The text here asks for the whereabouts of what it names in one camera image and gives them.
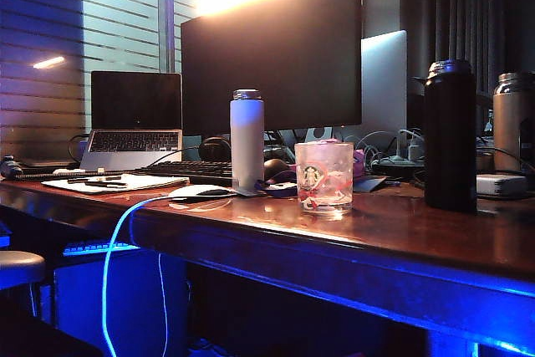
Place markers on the black thermos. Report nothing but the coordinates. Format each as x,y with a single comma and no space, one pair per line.
449,135

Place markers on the white thermos bottle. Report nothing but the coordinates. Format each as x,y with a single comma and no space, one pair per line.
247,144

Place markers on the Starbucks glass cup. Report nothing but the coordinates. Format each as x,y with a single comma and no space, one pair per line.
324,177

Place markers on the tan steel thermos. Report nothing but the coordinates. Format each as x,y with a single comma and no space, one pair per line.
507,123

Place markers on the black computer mouse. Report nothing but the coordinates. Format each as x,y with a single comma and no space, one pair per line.
275,166

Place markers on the black headphones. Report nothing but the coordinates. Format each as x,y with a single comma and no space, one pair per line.
214,149

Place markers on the silver monitor stand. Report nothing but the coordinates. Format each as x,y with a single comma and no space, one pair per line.
317,134

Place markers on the white computer mouse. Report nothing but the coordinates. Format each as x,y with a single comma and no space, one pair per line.
196,191

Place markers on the black keyboard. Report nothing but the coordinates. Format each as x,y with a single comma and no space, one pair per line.
188,169

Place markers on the purple packet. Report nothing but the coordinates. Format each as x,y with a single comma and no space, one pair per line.
358,163

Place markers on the large black monitor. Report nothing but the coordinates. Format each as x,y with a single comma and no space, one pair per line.
271,60

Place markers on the dark flat card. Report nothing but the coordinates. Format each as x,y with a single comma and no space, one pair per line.
368,184

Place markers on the power strip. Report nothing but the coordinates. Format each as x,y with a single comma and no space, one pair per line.
393,162

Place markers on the small dark marker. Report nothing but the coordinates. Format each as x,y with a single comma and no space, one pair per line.
393,184

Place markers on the white notepad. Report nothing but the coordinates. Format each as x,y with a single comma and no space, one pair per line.
138,183

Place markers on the open silver laptop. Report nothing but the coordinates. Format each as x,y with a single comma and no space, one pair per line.
136,123

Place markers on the silver display back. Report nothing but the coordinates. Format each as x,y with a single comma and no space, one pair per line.
384,81

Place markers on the white plug charger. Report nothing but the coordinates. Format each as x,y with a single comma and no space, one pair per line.
414,149

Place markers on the black pen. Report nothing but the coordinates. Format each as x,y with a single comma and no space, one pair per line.
106,185
94,180

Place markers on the keyboard on pull-out tray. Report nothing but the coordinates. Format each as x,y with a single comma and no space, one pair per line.
96,246

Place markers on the white cabinet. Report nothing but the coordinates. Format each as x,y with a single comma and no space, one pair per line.
125,302

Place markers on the white power adapter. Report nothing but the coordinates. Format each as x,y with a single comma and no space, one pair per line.
501,185

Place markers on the dark handheld device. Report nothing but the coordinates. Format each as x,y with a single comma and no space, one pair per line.
10,166

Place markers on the round stool seat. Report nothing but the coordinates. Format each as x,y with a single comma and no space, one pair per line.
21,267

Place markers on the window frame post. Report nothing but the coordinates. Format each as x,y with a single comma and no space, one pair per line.
165,14

